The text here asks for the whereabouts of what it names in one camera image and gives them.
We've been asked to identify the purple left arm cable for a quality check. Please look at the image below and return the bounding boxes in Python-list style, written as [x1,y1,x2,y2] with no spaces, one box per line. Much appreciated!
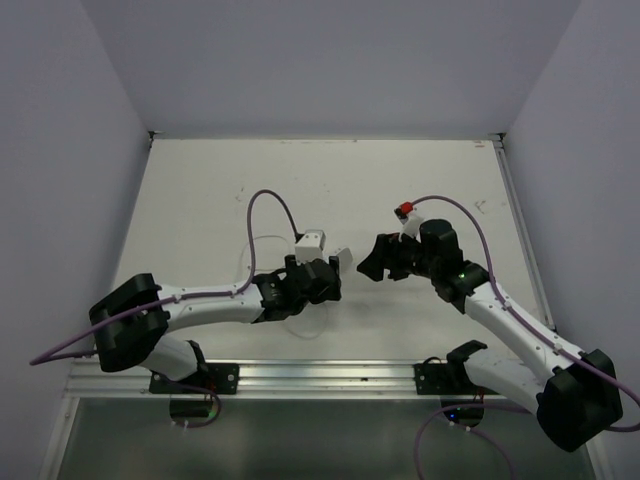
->
[29,189,301,365]

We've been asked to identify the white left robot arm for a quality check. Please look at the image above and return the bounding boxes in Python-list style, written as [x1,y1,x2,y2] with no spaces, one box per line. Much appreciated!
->
[89,255,341,393]

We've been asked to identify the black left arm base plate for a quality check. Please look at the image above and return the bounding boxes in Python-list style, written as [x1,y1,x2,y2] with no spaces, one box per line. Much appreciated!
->
[149,363,240,420]

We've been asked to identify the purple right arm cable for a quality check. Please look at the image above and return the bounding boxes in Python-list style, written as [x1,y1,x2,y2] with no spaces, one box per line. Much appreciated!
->
[412,195,640,480]

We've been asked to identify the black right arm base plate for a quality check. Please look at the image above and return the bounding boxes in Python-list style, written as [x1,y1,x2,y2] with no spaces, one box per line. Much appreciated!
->
[412,357,484,427]

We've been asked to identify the aluminium rail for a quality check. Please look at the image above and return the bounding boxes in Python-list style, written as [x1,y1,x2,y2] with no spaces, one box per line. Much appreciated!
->
[489,133,556,331]
[64,357,551,401]

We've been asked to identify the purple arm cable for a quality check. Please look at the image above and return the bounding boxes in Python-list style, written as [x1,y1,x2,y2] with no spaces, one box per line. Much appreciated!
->
[29,189,301,365]
[412,195,640,480]

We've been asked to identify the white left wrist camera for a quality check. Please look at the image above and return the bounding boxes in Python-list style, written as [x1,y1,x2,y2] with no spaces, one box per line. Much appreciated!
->
[294,229,326,263]

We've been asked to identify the aluminium right side rail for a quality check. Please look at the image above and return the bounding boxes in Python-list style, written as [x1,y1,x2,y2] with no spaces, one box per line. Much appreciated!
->
[489,133,556,331]

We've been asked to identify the white plug adapter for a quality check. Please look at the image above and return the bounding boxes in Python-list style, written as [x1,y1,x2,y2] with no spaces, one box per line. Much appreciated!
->
[333,247,353,268]

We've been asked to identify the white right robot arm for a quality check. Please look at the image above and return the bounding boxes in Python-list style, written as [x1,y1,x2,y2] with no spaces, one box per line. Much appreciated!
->
[357,219,623,452]

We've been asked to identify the white usb cable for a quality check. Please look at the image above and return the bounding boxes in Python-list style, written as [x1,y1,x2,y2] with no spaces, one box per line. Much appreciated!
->
[239,235,331,341]

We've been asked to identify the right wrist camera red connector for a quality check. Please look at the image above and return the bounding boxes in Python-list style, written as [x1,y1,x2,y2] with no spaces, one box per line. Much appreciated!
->
[394,202,424,239]

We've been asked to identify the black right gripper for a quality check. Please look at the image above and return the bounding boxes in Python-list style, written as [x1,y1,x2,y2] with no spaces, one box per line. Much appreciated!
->
[357,230,439,282]

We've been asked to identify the aluminium front rail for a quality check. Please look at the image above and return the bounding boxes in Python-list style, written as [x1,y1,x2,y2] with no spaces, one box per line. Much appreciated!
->
[64,357,551,401]

